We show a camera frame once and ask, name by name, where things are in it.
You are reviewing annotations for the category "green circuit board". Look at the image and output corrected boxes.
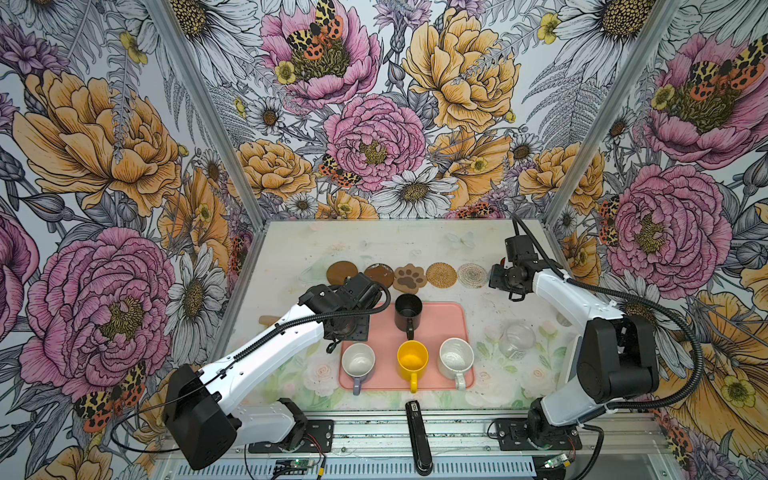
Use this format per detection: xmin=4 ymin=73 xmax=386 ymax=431
xmin=272 ymin=459 xmax=318 ymax=477

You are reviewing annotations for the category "white patterned round coaster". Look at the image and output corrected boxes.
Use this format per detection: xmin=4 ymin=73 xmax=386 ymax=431
xmin=457 ymin=263 xmax=489 ymax=289

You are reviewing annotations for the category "black center bar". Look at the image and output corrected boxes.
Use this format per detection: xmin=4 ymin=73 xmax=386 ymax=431
xmin=405 ymin=400 xmax=433 ymax=476

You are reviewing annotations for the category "dark brown round coaster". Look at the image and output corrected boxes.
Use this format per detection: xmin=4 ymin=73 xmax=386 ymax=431
xmin=326 ymin=261 xmax=359 ymax=286

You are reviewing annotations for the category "white mug front right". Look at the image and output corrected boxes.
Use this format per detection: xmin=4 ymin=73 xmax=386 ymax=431
xmin=438 ymin=337 xmax=475 ymax=391

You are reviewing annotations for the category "white mug purple handle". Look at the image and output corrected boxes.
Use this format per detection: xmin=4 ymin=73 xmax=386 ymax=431
xmin=341 ymin=343 xmax=376 ymax=396

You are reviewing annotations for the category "left black cable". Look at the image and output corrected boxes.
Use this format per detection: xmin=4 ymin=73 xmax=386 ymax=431
xmin=109 ymin=284 xmax=392 ymax=455

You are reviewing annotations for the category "yellow mug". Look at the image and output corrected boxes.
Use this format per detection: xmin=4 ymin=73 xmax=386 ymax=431
xmin=396 ymin=340 xmax=429 ymax=394

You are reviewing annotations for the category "wooden mallet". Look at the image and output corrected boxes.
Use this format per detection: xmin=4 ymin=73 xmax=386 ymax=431
xmin=258 ymin=315 xmax=280 ymax=328

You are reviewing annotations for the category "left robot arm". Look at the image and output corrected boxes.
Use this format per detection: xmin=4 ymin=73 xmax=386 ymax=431
xmin=162 ymin=273 xmax=391 ymax=470

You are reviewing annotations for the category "paw shaped coaster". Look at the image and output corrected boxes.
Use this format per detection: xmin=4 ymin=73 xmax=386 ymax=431
xmin=393 ymin=263 xmax=428 ymax=294

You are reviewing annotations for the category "right black corrugated cable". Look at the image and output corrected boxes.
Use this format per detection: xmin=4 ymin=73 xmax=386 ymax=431
xmin=511 ymin=214 xmax=704 ymax=480

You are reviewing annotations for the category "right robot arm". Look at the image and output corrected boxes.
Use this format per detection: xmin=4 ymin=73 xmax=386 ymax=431
xmin=489 ymin=234 xmax=659 ymax=449

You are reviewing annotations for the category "pink tray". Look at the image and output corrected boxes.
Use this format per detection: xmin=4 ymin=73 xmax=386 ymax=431
xmin=339 ymin=302 xmax=474 ymax=393

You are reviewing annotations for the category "clear glass cup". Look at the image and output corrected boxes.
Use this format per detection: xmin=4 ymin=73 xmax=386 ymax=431
xmin=498 ymin=322 xmax=536 ymax=360

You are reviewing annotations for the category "black mug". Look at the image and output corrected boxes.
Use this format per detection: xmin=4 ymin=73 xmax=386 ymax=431
xmin=394 ymin=294 xmax=423 ymax=340

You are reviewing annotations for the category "glossy brown round coaster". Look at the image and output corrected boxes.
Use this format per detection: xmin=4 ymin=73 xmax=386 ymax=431
xmin=364 ymin=263 xmax=394 ymax=288

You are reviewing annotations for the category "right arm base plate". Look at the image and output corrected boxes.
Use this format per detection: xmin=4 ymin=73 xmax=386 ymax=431
xmin=488 ymin=418 xmax=583 ymax=451

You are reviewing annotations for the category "cork round coaster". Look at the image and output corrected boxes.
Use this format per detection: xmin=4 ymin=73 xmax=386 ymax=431
xmin=426 ymin=262 xmax=458 ymax=289

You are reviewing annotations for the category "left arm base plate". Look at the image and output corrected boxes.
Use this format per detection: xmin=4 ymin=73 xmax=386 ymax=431
xmin=247 ymin=419 xmax=335 ymax=454

